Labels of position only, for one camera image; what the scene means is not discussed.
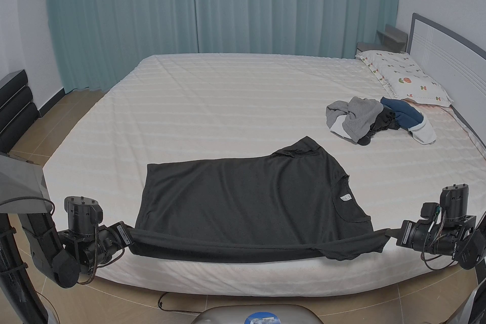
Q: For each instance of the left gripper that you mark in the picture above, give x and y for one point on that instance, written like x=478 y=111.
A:
x=117 y=239

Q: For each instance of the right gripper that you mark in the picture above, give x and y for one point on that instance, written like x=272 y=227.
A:
x=414 y=235

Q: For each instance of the black T-shirt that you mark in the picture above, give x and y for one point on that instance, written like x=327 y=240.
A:
x=246 y=208

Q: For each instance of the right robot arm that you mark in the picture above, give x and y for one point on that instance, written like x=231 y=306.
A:
x=455 y=235

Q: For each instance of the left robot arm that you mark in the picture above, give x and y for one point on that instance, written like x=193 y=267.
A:
x=41 y=239

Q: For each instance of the pile of clothes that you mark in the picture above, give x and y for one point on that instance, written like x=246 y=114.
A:
x=360 y=117

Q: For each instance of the bed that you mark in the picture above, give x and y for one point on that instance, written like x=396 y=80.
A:
x=227 y=98

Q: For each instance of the pink pillow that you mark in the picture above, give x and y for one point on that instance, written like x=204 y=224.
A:
x=429 y=105

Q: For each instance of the white printed pillow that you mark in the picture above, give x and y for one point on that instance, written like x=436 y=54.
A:
x=406 y=77

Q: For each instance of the black chest of drawers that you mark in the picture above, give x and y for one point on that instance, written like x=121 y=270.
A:
x=15 y=106

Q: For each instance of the grey bedside table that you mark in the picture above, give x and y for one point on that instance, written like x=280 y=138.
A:
x=391 y=36

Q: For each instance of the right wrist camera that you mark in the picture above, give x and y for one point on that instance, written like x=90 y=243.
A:
x=429 y=210

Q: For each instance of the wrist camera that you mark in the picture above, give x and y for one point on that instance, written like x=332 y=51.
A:
x=429 y=210
x=98 y=212

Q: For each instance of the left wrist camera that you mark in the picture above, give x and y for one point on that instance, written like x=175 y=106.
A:
x=98 y=212

